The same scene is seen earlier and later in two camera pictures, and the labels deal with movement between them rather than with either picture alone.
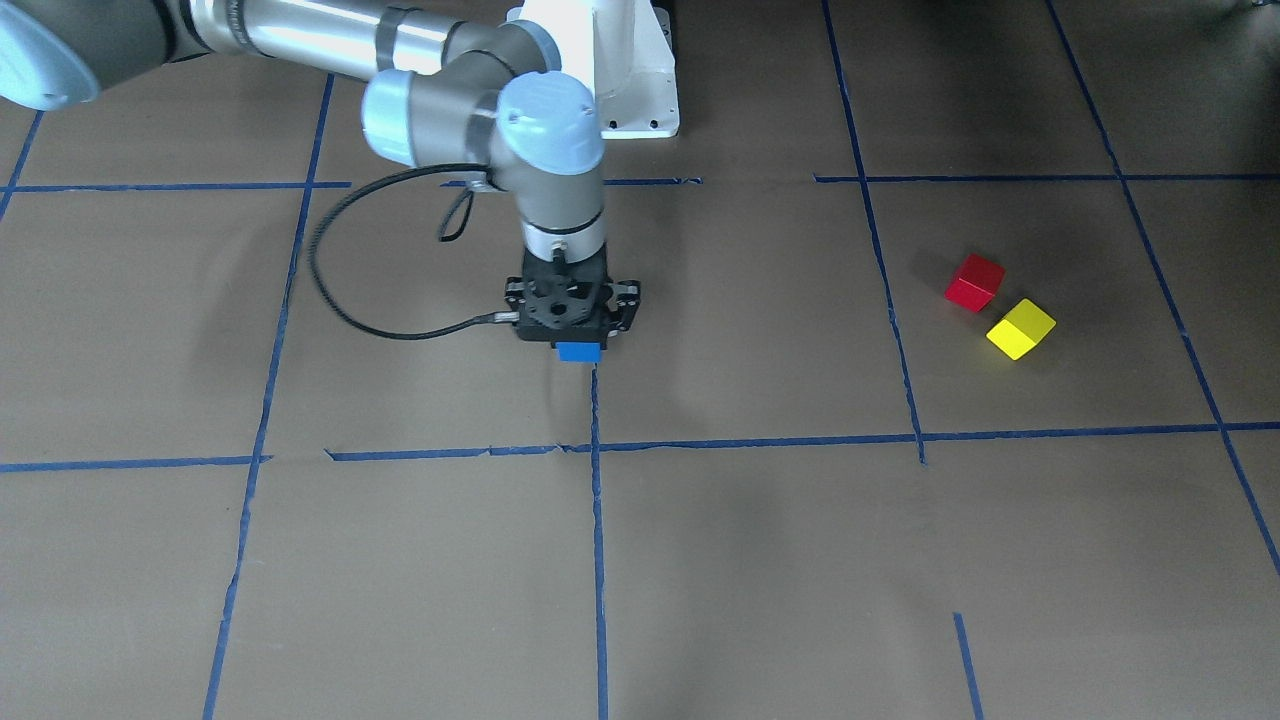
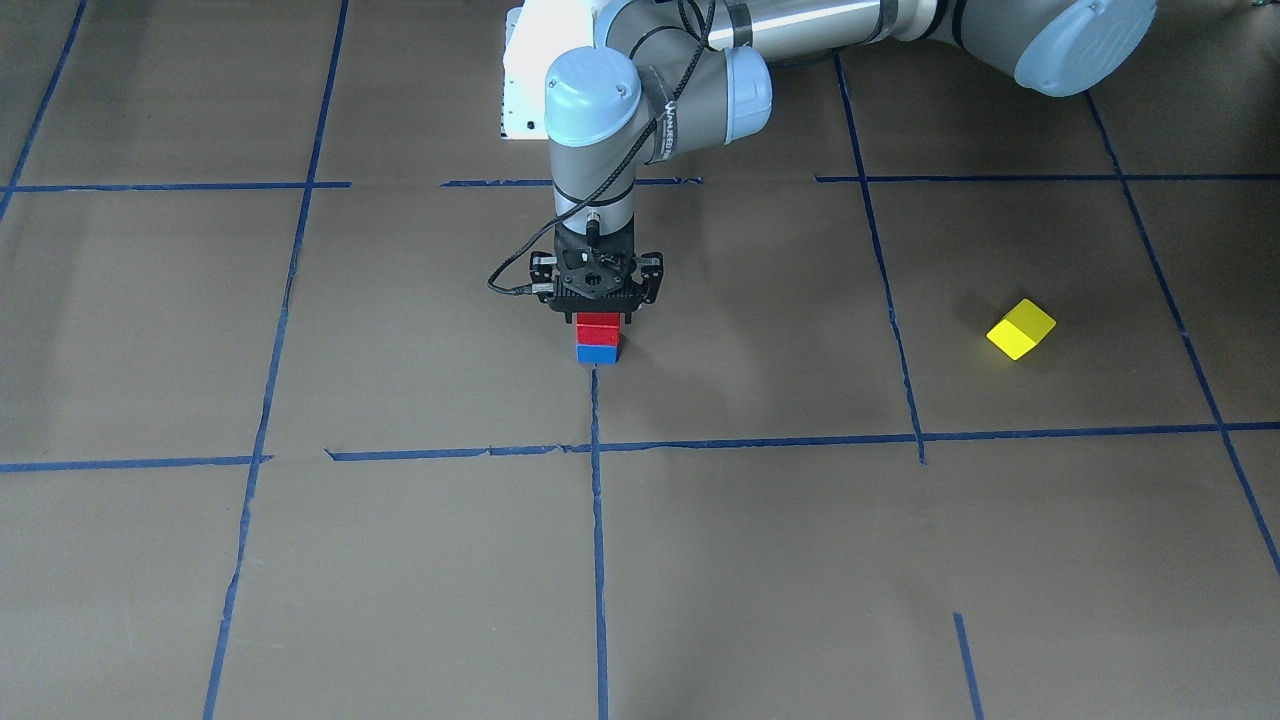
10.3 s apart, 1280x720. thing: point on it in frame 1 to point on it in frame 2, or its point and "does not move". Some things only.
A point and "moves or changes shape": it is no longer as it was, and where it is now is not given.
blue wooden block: (579, 351) moves or changes shape
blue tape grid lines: (594, 446) does not move
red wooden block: (975, 282) moves or changes shape
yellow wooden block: (1021, 330) does not move
